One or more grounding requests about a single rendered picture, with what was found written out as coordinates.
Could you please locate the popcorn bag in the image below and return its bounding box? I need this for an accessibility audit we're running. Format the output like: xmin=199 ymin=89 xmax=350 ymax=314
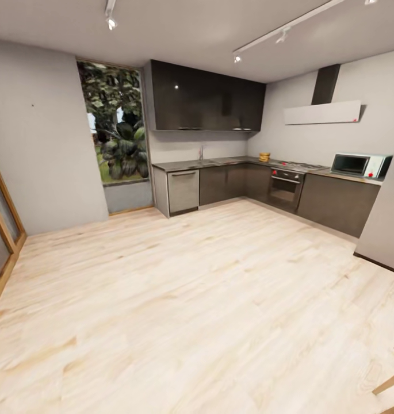
xmin=258 ymin=152 xmax=271 ymax=162

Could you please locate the microwave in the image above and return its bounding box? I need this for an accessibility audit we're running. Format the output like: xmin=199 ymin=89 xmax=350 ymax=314
xmin=330 ymin=152 xmax=394 ymax=178

